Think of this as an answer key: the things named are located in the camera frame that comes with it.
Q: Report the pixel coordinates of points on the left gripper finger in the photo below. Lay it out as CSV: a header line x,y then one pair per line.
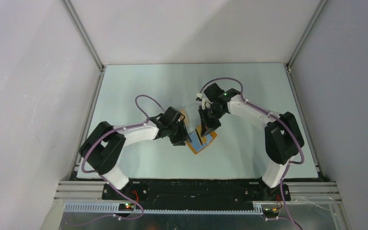
x,y
178,139
184,135

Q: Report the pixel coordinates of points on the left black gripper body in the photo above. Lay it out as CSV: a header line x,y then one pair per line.
x,y
174,128

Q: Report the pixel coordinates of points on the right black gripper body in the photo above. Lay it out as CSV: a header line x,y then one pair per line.
x,y
212,115

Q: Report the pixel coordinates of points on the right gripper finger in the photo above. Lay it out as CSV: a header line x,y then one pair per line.
x,y
204,127
212,127

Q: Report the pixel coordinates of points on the orange leather card holder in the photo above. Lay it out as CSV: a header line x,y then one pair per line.
x,y
196,143

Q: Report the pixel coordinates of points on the clear plastic card tray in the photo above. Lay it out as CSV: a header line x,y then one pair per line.
x,y
191,115

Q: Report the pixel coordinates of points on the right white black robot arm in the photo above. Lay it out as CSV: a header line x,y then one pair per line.
x,y
283,138

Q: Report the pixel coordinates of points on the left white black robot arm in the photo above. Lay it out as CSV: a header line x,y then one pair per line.
x,y
102,148

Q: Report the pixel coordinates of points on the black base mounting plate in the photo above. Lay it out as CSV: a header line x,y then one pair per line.
x,y
198,194

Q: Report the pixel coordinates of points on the left controller circuit board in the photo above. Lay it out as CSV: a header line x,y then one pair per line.
x,y
127,207

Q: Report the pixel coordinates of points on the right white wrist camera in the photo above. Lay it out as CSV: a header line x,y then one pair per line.
x,y
200,97

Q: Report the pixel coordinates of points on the right aluminium frame rail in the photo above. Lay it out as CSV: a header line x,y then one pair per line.
x,y
289,68

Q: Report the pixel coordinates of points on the aluminium frame rail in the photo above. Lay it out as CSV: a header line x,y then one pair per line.
x,y
289,68
100,67

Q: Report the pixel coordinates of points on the grey slotted cable duct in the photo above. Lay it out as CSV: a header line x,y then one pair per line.
x,y
112,208

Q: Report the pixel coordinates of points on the left aluminium frame rail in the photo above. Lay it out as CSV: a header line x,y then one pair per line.
x,y
100,67

